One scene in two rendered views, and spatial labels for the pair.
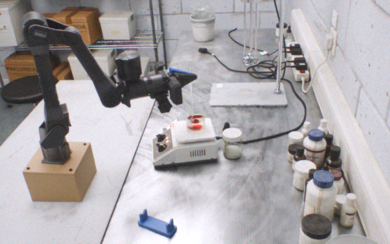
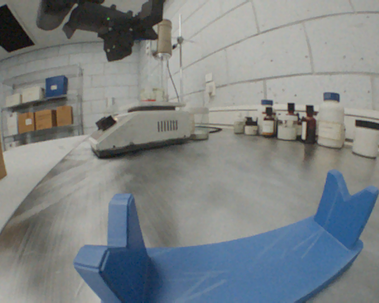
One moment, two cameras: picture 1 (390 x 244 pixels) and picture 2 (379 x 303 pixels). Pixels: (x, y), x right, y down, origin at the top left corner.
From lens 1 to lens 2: 101 cm
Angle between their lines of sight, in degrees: 38
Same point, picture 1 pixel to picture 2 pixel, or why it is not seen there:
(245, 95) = not seen: hidden behind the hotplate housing
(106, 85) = not seen: outside the picture
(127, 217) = (33, 279)
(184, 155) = (149, 129)
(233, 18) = not seen: hidden behind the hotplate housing
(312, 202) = (339, 118)
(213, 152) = (186, 125)
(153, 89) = (115, 14)
